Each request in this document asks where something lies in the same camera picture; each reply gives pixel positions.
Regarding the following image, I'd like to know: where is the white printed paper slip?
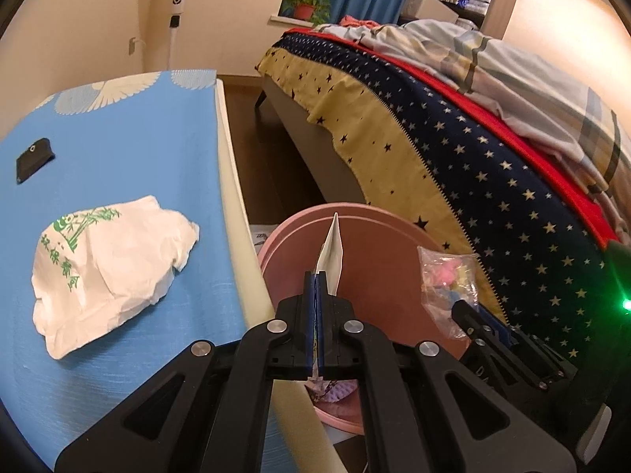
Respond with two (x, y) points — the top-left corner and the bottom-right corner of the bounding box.
(315, 212), (344, 296)

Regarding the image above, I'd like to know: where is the clear bag with candies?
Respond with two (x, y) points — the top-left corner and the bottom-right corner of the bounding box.
(417, 247), (478, 341)

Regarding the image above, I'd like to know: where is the white bag green print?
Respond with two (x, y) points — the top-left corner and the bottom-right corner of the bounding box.
(31, 196), (200, 360)

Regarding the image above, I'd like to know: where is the purple foam net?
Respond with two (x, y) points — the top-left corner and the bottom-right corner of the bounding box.
(321, 380), (357, 404)

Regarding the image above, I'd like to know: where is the pink plastic trash basin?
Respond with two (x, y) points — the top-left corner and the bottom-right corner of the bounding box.
(256, 202), (472, 436)

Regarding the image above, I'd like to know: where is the navy star bedsheet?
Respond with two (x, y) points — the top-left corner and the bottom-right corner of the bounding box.
(258, 31), (615, 364)

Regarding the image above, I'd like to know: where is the yellow star bed skirt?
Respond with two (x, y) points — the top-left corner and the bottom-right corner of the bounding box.
(257, 45), (508, 320)

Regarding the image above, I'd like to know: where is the red blanket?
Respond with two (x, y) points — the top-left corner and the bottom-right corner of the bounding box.
(275, 29), (618, 248)

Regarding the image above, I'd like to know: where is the plaid light quilt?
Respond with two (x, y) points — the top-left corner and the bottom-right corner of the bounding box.
(317, 19), (630, 242)

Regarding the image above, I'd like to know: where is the blue patterned table cover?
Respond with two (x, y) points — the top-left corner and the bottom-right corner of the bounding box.
(1, 69), (247, 467)

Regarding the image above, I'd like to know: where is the pink clothes pile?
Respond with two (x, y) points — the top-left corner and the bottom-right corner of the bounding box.
(339, 14), (380, 29)

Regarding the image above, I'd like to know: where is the potted green plant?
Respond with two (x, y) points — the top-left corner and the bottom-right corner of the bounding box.
(280, 0), (330, 24)

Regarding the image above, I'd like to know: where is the small black pouch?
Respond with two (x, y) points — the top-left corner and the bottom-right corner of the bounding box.
(16, 138), (56, 184)

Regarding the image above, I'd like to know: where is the cardboard box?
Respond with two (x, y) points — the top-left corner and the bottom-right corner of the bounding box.
(399, 0), (458, 24)

